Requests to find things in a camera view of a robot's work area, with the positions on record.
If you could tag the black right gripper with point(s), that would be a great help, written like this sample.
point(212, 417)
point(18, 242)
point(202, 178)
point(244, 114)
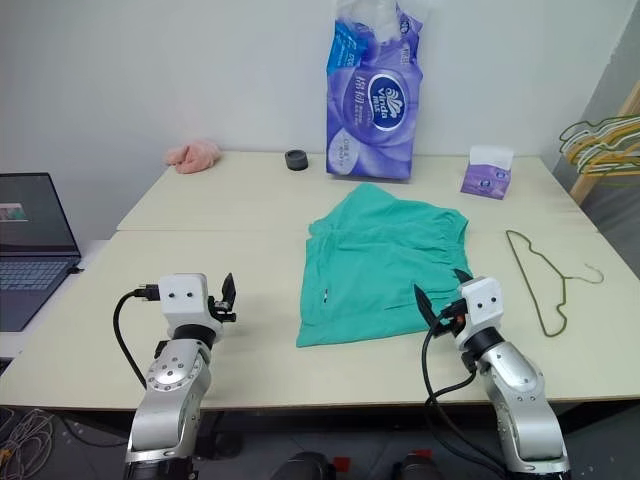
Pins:
point(452, 322)

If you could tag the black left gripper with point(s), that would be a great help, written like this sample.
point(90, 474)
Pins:
point(220, 310)

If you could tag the green garment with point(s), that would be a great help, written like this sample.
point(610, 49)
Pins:
point(380, 265)

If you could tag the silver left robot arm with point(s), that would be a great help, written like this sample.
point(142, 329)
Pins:
point(170, 380)

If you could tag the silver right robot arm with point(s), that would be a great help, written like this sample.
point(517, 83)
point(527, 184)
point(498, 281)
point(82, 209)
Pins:
point(520, 395)

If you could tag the small purple tissue pack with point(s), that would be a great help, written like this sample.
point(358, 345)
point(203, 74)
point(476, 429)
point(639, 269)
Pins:
point(487, 177)

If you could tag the pink cloth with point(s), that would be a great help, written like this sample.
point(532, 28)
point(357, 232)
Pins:
point(195, 157)

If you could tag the wooden clothes rack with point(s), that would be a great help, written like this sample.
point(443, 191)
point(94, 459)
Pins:
point(585, 187)

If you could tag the dark rounded shape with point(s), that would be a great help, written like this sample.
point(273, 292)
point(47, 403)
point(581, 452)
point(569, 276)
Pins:
point(417, 467)

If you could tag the large purple tissue pack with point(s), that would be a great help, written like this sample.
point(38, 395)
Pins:
point(372, 110)

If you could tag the bunch of clothes hangers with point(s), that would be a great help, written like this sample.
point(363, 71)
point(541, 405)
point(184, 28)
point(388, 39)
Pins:
point(600, 167)

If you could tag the dark laptop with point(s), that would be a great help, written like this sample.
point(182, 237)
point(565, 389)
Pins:
point(35, 220)

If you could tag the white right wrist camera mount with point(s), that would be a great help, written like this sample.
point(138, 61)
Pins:
point(482, 305)

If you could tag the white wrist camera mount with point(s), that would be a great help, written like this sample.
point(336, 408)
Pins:
point(185, 300)
point(482, 305)

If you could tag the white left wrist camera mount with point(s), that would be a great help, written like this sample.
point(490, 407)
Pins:
point(185, 300)

